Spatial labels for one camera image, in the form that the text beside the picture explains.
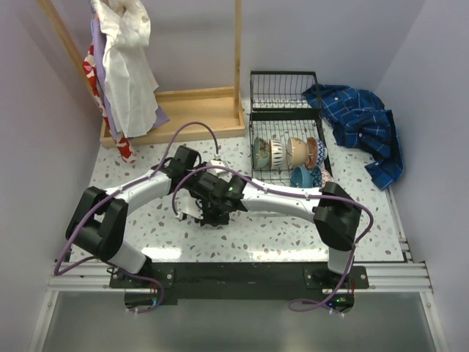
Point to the blue plaid shirt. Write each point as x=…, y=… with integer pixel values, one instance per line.
x=360, y=120

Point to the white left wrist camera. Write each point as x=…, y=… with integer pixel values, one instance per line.
x=218, y=168

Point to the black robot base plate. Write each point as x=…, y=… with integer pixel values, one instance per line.
x=172, y=282

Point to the aluminium rail frame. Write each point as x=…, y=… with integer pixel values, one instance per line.
x=409, y=277

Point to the light green bowl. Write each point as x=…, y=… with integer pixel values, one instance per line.
x=261, y=153

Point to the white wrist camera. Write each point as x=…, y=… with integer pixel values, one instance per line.
x=187, y=206
x=218, y=168

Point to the black wire dish rack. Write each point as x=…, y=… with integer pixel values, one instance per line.
x=283, y=104

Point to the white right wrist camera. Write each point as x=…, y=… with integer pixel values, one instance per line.
x=187, y=206

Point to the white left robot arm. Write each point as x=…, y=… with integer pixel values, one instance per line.
x=98, y=223

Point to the cream beige bowl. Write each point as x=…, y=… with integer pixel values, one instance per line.
x=297, y=152

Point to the teal blue bowl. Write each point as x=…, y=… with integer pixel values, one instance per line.
x=301, y=178

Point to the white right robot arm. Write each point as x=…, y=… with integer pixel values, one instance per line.
x=332, y=212

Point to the red blue patterned bowl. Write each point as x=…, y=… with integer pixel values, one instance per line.
x=317, y=152

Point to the white black striped bowl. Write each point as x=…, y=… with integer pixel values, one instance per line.
x=277, y=154

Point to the red white floral garment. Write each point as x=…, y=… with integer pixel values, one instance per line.
x=89, y=66

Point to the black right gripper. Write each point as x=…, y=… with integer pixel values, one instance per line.
x=208, y=221

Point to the lavender hanging garment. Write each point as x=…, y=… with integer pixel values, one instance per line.
x=129, y=84

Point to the blue triangle patterned bowl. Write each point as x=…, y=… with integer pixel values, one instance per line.
x=320, y=177

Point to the white hanging shirt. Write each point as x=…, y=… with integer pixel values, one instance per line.
x=129, y=10

